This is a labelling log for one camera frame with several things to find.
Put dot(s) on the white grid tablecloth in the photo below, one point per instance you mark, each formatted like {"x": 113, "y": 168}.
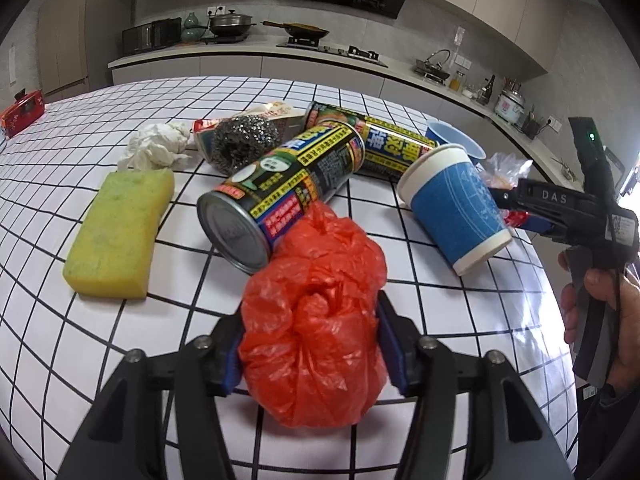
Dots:
{"x": 175, "y": 320}

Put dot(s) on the orange oil bottle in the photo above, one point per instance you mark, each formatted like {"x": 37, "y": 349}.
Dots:
{"x": 456, "y": 82}

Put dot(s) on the utensil holder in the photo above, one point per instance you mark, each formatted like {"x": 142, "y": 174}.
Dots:
{"x": 531, "y": 127}

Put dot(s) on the red plastic bag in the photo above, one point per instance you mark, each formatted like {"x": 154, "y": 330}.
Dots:
{"x": 310, "y": 310}

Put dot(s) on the black countertop oven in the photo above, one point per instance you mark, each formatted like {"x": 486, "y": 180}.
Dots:
{"x": 150, "y": 37}

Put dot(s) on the gas stove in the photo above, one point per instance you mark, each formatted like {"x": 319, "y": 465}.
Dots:
{"x": 345, "y": 52}

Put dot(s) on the small red wrapper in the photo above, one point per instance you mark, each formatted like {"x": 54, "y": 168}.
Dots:
{"x": 517, "y": 219}

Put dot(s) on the white rice cooker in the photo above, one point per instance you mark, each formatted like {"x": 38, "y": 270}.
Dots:
{"x": 509, "y": 106}

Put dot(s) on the person's right hand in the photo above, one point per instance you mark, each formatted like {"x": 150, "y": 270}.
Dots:
{"x": 627, "y": 320}

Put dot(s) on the yellow sponge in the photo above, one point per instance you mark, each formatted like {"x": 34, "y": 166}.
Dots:
{"x": 120, "y": 230}

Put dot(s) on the clear plastic bag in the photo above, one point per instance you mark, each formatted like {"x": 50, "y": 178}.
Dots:
{"x": 505, "y": 167}

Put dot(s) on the steel wool scrubber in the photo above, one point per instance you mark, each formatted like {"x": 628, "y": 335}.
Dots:
{"x": 240, "y": 140}

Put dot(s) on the steel pot with lid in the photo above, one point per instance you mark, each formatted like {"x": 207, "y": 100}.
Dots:
{"x": 230, "y": 24}

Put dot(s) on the blue paper cup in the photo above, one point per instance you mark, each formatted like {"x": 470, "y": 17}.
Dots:
{"x": 450, "y": 210}
{"x": 445, "y": 132}

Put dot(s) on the crumpled white tissue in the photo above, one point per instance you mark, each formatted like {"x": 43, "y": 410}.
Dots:
{"x": 157, "y": 145}

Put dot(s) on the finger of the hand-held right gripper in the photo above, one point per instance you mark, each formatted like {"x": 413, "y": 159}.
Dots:
{"x": 545, "y": 197}
{"x": 542, "y": 227}

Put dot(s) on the frying pan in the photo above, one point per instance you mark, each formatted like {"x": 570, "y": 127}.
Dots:
{"x": 305, "y": 31}

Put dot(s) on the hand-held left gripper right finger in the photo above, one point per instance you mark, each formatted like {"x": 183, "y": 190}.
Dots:
{"x": 395, "y": 355}

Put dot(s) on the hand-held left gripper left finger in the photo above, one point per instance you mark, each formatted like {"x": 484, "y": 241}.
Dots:
{"x": 232, "y": 360}

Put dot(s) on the dark glass bottle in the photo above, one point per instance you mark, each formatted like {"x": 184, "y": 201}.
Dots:
{"x": 490, "y": 91}

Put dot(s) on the wall socket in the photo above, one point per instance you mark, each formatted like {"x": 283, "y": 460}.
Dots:
{"x": 463, "y": 62}
{"x": 216, "y": 10}

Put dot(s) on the black and yellow drink can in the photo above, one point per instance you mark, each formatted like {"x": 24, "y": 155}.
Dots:
{"x": 300, "y": 175}
{"x": 390, "y": 147}

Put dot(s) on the beige and red carton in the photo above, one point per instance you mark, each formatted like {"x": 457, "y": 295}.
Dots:
{"x": 280, "y": 112}

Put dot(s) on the person's dark clothing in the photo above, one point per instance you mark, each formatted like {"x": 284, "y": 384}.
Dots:
{"x": 610, "y": 440}

